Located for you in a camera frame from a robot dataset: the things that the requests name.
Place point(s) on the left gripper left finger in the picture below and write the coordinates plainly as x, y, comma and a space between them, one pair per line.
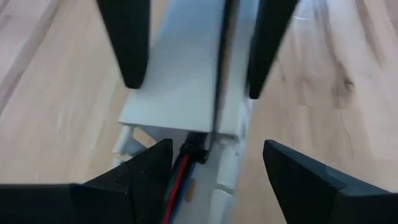
93, 205

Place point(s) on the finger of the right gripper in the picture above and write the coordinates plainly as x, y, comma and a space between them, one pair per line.
130, 40
269, 40

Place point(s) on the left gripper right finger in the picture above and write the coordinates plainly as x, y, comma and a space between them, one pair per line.
326, 202

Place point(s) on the white raceway cover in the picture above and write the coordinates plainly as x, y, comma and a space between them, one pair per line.
180, 77

